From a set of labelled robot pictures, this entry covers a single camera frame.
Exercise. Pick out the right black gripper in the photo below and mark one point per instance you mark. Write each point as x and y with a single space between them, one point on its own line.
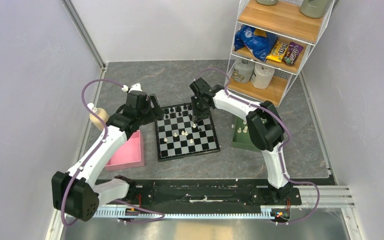
196 113

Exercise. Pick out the beige pump bottle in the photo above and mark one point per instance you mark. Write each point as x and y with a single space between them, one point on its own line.
99 118

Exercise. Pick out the brown candy bag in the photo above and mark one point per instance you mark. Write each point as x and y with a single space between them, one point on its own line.
292 53

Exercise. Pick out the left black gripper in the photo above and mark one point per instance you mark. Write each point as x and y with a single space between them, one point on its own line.
158 111

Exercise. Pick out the yellow candy bag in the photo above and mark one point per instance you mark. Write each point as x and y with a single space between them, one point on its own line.
278 52

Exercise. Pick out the black white chessboard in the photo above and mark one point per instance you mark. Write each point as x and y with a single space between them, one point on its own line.
177 136

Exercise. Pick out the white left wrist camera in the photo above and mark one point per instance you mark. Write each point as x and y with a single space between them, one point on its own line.
135 87

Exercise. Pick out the white wire wooden shelf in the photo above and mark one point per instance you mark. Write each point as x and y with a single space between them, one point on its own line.
283 18

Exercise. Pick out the pink plastic tray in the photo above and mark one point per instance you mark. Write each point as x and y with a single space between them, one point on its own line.
129 155

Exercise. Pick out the blue snack bag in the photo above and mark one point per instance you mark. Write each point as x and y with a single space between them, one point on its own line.
257 41

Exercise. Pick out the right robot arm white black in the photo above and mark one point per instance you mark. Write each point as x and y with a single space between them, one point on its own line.
266 130

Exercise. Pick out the white jug with label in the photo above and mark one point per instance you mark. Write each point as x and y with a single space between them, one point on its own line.
242 71

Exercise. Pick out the aluminium corner rail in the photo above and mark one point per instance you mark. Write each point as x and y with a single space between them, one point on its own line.
73 13

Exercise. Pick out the green plastic tray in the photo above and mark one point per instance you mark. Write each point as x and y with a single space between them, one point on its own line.
241 136

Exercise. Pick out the grey cable duct strip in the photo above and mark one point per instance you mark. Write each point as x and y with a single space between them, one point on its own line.
125 212

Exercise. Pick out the grey green bottle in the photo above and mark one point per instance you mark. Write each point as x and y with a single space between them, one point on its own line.
314 8

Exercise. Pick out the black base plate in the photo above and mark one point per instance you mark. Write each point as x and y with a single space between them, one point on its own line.
209 195

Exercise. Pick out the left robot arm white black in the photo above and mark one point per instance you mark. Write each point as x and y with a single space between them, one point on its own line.
75 192

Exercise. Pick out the white paper roll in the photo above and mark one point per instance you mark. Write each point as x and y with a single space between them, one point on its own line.
262 76

